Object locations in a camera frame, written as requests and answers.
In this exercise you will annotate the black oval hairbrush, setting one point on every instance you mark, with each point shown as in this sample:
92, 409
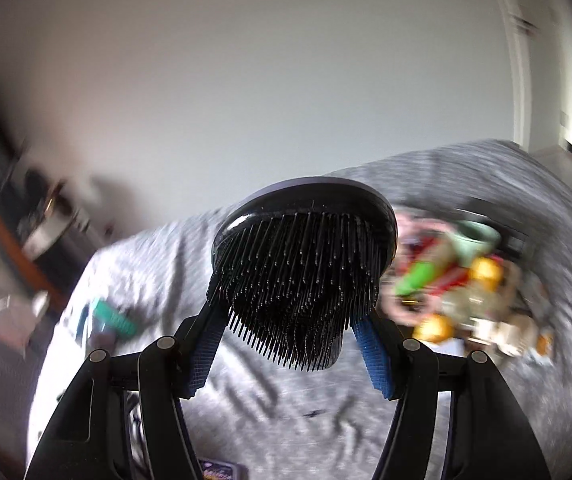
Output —
306, 220

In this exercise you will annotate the yellow ball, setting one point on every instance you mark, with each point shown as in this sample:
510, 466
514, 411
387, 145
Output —
486, 272
433, 329

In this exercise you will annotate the teal ribbed object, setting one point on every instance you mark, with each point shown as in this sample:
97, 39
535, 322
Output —
113, 317

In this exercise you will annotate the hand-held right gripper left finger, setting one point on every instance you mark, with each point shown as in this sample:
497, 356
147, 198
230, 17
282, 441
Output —
205, 355

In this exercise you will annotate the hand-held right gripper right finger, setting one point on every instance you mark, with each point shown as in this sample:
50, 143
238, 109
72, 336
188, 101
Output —
373, 355

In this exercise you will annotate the mint green cup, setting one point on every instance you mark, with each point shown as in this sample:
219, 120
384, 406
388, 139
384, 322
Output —
476, 237

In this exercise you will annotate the grey patterned bed sheet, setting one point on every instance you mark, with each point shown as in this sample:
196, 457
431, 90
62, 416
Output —
276, 410

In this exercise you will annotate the pink printed pouch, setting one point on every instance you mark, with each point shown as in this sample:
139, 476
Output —
408, 230

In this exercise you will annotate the brown wooden furniture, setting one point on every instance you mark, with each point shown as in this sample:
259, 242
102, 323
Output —
10, 245

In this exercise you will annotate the white door frame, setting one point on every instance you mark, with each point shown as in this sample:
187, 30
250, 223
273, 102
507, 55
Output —
531, 60

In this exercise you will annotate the dark purple printed box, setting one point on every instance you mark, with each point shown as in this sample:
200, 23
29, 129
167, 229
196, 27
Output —
219, 471

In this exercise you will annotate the green plastic toy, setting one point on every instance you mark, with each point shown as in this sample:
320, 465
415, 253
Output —
416, 277

